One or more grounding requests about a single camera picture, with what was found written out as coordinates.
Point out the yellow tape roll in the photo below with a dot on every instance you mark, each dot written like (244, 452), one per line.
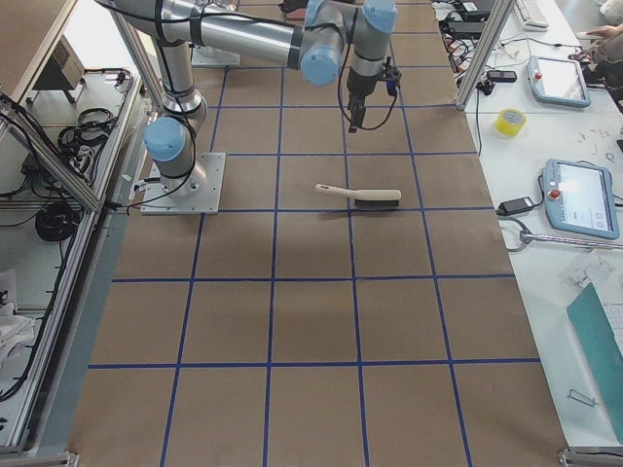
(510, 121)

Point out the near teach pendant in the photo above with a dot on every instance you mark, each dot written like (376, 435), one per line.
(578, 198)

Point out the teach pendant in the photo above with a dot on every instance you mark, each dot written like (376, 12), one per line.
(557, 81)
(578, 198)

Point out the teal folder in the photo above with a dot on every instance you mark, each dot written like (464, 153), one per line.
(601, 350)

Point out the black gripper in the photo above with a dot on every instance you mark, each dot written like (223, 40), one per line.
(360, 88)

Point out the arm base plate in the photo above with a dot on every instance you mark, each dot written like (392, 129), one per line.
(199, 194)
(209, 57)

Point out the pink bin with black bag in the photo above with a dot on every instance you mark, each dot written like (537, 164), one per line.
(289, 7)

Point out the far teach pendant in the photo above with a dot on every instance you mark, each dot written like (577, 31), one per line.
(557, 81)

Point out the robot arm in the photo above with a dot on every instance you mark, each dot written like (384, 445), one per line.
(337, 42)

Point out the white hand brush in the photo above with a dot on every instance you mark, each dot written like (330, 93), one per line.
(364, 198)

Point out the aluminium frame post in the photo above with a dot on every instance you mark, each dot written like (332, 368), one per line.
(497, 19)

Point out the black power adapter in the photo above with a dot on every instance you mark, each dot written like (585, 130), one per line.
(515, 206)

